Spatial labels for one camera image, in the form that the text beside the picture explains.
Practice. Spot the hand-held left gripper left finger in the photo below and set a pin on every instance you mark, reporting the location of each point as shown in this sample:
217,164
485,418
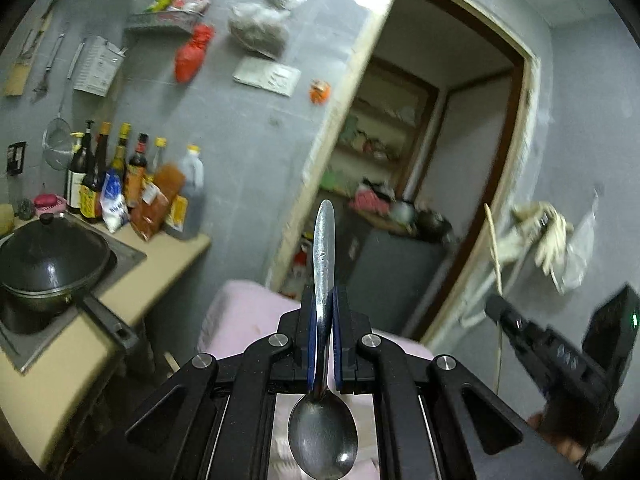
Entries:
312,345

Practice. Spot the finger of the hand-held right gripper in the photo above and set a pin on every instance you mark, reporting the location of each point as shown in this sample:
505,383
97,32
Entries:
530,335

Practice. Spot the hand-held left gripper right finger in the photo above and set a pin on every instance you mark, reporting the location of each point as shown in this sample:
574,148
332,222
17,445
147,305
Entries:
341,345

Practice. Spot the steel spoon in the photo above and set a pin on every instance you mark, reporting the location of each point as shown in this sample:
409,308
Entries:
324,430

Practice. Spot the wooden chopstick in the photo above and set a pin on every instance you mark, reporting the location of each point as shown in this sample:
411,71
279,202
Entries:
494,250

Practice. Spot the person's right hand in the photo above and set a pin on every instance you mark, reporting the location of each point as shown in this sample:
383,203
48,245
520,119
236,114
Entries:
562,442

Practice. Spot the red white bottle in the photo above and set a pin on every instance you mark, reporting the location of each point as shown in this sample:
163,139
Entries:
297,270

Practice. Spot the grey cabinet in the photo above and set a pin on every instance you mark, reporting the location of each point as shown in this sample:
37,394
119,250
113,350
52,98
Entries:
400,280

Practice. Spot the cream rubber gloves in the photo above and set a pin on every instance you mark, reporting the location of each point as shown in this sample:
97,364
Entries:
545,232

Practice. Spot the dark cooking pot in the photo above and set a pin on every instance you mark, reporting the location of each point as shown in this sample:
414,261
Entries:
435,225

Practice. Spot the pink cloth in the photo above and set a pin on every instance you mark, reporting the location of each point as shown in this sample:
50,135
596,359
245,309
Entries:
370,202

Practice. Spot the steel pot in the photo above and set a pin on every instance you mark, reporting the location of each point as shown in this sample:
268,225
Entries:
402,212

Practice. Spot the green box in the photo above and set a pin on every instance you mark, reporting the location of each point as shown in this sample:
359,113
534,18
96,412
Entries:
332,182

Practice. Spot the steel stove top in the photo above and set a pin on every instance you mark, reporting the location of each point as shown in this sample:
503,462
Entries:
125,260

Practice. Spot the orange seasoning packet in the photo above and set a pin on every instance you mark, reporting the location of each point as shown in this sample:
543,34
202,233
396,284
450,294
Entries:
155,205

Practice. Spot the wooden shelf cabinet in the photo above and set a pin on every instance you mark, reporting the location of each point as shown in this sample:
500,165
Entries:
380,135

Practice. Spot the beige kitchen counter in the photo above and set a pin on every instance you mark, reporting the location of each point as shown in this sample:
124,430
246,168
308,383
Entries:
75,385

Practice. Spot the white blue salt bag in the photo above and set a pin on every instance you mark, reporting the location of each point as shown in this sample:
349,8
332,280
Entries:
115,205

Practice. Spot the slim yellow cap bottle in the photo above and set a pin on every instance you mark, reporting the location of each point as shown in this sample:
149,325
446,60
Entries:
159,155

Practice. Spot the red label sauce bottle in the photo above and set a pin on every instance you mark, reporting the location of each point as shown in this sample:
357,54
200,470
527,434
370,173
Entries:
136,175

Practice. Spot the orange plug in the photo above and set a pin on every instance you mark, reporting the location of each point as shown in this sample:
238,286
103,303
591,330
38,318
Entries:
320,92

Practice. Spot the dark bottle yellow label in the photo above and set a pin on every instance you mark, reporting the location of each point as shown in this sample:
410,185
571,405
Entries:
94,195

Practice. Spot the yellow cap sauce bottle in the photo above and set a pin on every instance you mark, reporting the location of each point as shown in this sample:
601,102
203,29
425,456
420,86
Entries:
120,155

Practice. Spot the black wok with lid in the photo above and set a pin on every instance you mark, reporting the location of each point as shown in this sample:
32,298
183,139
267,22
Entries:
50,260

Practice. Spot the pink sponge holder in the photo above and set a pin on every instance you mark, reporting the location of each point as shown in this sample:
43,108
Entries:
50,203

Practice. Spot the red plastic bag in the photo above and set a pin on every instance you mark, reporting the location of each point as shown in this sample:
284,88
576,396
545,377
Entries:
192,55

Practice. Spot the clear bag of dried goods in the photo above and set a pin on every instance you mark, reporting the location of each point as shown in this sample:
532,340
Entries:
260,30

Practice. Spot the tan loofah sponge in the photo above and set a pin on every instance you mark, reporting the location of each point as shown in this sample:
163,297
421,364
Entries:
5,220

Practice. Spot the red snack packet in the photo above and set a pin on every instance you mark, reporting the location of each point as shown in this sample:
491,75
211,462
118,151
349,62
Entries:
190,0

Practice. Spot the hanging steel spatula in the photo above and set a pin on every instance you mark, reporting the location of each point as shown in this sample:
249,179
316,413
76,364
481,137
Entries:
47,70

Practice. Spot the wooden cutting board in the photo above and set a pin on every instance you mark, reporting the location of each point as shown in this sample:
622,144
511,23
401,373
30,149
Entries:
17,77

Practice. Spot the beige door frame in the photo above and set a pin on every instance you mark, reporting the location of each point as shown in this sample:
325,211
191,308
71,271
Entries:
344,110

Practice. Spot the white wall switch panel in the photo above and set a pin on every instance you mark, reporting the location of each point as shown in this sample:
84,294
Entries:
267,76

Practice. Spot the black wall socket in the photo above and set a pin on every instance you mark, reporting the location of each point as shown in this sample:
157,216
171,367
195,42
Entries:
16,157

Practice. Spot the grey metal wall shelf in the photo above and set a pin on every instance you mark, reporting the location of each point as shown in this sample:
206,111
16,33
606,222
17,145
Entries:
160,22

